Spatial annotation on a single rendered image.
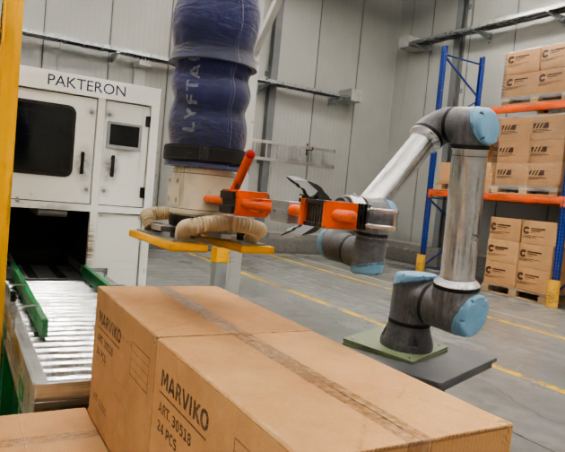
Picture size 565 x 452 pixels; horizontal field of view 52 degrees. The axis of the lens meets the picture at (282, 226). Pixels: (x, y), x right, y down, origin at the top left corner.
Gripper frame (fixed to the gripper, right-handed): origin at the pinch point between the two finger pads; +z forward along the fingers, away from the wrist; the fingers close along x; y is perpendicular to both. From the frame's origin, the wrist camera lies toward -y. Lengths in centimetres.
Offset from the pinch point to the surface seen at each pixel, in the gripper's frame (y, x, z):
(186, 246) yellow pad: 6.9, -11.6, 22.4
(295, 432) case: -57, -30, 31
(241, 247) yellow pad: 6.8, -11.6, 7.5
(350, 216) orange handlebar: -42.2, 0.2, 12.7
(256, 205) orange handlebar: -12.7, 0.0, 15.4
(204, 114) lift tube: 15.5, 21.4, 17.2
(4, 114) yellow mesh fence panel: 144, 25, 50
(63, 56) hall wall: 947, 203, -117
